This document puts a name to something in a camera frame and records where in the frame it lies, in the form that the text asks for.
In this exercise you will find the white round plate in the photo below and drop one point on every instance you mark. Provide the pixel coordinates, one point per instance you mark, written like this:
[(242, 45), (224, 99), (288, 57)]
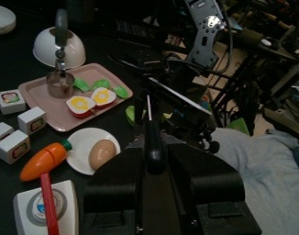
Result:
[(80, 147)]

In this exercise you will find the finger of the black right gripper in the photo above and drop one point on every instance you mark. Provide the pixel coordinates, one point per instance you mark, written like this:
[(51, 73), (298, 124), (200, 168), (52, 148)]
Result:
[(139, 110), (160, 122)]

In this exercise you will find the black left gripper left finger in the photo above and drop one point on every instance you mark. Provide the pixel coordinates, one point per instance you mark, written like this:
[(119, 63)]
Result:
[(115, 183)]

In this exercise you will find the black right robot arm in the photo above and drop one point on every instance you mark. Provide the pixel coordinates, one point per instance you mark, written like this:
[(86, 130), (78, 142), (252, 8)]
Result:
[(204, 36)]

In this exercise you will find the black bar white lettering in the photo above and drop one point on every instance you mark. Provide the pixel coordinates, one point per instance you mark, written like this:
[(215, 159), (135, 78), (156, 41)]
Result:
[(147, 30)]

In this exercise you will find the grey fabric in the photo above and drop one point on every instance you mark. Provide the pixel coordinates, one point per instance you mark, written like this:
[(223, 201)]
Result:
[(262, 177)]

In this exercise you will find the toy apple half with stem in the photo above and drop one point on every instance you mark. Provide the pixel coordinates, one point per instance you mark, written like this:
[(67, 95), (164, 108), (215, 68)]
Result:
[(79, 106)]

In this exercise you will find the pink plastic tray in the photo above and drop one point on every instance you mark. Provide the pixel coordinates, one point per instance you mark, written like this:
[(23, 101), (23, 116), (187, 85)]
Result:
[(49, 104)]

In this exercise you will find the small metal measuring cup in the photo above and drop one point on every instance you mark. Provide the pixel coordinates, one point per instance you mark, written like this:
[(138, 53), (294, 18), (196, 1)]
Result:
[(60, 84)]

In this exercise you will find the brown toy egg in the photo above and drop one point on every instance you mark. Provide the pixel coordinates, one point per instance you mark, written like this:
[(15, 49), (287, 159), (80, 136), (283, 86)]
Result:
[(102, 154)]

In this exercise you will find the green toy leaf piece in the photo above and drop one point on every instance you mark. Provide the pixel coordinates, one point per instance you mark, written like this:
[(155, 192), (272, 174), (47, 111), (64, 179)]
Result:
[(82, 85), (120, 91), (102, 83)]

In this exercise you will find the green object on floor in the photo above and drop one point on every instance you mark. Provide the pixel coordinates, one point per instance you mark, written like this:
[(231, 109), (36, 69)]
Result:
[(239, 126)]

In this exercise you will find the orange toy carrot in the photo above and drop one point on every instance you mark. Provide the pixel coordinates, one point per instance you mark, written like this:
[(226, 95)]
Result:
[(41, 162)]

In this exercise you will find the pale green toy star fruit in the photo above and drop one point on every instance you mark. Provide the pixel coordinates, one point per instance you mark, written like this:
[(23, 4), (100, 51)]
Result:
[(167, 116)]

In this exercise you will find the dark metal rack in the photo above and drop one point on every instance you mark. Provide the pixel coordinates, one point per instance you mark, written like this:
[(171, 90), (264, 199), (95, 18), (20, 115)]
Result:
[(278, 61)]

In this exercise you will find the green toy fruit piece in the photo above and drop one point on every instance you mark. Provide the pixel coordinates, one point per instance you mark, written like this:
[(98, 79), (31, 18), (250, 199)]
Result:
[(130, 114)]

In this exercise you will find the white rounded bowl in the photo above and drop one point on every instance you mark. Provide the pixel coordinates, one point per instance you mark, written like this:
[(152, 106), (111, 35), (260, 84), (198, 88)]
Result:
[(0, 18)]

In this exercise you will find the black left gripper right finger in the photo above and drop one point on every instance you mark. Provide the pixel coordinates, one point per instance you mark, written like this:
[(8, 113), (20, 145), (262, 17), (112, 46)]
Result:
[(212, 189)]

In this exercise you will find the white toy sushi cube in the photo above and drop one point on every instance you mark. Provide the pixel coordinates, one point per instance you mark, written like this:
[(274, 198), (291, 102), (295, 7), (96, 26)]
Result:
[(0, 131), (11, 101), (32, 120), (12, 146)]

